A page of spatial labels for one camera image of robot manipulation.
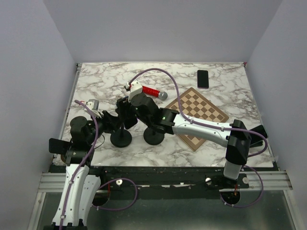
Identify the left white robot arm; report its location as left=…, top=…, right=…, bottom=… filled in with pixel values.
left=44, top=111, right=121, bottom=230

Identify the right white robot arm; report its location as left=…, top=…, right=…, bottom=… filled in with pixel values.
left=116, top=92, right=251, bottom=188

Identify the purple case phone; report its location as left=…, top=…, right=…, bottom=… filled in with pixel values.
left=197, top=70, right=209, bottom=89

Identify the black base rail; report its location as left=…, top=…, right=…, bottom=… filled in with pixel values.
left=89, top=166, right=249, bottom=200

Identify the black phone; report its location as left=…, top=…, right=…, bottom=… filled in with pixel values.
left=248, top=125, right=268, bottom=148

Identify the red toy microphone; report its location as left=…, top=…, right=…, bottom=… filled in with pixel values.
left=142, top=86, right=168, bottom=101

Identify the blue case phone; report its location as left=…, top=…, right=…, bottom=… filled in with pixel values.
left=121, top=96, right=138, bottom=130

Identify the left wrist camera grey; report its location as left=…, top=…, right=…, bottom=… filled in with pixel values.
left=86, top=99, right=101, bottom=117

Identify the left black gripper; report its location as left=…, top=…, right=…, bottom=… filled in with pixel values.
left=87, top=110, right=123, bottom=144

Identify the black phone stand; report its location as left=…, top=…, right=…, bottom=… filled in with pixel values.
left=143, top=128, right=165, bottom=146
left=110, top=121, right=132, bottom=148

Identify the wooden chessboard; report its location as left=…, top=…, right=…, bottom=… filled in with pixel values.
left=178, top=87, right=229, bottom=151

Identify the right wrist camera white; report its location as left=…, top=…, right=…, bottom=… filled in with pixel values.
left=124, top=81, right=143, bottom=102

